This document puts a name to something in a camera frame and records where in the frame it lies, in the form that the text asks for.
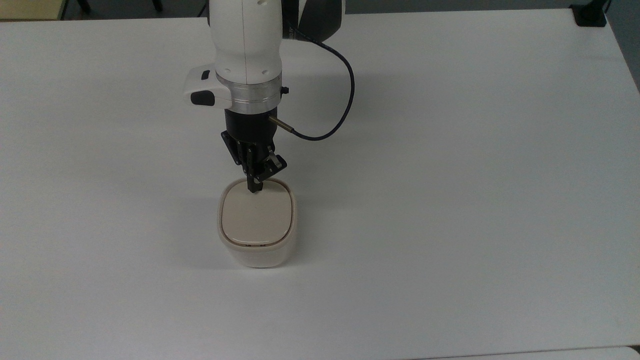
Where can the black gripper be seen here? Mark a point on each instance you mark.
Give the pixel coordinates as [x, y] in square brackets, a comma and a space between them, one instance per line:
[250, 127]

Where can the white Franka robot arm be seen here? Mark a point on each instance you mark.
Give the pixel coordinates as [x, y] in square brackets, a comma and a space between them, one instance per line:
[245, 50]

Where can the beige trash bin lid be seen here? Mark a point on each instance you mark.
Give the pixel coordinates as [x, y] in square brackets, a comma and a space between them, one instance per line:
[256, 215]

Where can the beige trash bin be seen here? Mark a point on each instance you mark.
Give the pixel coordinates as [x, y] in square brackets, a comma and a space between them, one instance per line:
[257, 252]

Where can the black chair leg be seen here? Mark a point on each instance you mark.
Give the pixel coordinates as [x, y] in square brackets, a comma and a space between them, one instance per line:
[85, 5]
[157, 4]

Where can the wooden furniture panel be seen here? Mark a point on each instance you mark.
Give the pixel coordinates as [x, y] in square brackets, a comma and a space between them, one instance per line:
[30, 9]

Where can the white neighbouring table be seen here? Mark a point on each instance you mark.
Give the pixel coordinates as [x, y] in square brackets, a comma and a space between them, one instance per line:
[540, 353]

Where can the black table clamp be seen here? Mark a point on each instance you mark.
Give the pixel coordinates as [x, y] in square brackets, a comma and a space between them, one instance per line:
[589, 14]

